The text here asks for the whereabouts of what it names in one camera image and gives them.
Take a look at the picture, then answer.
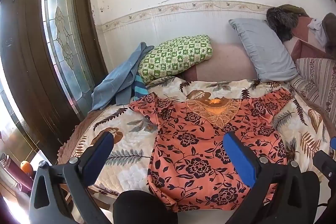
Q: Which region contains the pink bed sheet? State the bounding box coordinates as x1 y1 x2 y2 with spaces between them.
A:
181 42 259 82

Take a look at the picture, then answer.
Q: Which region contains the maroon bottle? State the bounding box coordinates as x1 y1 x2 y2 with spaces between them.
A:
0 153 33 193

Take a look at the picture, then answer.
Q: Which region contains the green checked pillow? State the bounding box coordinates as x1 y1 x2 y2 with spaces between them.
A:
138 34 213 85

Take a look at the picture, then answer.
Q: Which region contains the pale blue cloth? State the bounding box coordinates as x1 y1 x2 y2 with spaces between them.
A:
307 18 327 41

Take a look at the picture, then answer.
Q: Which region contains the orange fruit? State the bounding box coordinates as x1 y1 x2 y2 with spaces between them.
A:
20 160 32 174

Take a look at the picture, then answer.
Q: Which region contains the teal striped cloth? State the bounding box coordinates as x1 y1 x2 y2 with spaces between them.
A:
130 74 148 102

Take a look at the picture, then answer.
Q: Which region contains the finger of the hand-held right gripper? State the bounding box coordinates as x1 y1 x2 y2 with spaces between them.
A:
313 136 336 188

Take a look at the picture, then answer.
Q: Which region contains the orange floral shirt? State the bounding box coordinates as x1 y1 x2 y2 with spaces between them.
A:
129 90 294 212

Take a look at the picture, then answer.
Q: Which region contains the olive garment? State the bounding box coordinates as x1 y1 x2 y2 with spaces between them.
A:
278 4 310 17

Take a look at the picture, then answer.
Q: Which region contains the brown garment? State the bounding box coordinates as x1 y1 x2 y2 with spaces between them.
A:
322 13 336 59

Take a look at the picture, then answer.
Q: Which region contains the leaf print blanket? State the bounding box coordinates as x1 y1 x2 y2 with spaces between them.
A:
57 76 334 198

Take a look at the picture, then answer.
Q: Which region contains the grey pillow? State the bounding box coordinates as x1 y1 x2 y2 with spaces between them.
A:
228 18 299 83

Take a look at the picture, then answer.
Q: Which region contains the striped floral quilt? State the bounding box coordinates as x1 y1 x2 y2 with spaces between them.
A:
289 56 336 125

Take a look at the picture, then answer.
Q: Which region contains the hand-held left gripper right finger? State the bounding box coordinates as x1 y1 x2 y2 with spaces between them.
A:
223 132 302 224

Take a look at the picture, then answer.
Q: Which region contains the pink maroon bed cover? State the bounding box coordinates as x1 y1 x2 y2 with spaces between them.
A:
283 15 331 62

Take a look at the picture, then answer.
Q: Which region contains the dark wooden glass door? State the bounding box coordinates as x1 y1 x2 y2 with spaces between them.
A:
0 0 108 164

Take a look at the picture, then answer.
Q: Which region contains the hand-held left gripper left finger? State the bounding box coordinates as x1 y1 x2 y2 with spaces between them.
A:
29 132 114 224

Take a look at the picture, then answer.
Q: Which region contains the dark fur garment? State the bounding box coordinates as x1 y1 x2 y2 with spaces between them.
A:
266 7 300 42

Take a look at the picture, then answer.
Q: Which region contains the wooden stool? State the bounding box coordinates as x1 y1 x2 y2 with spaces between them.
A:
59 182 111 211

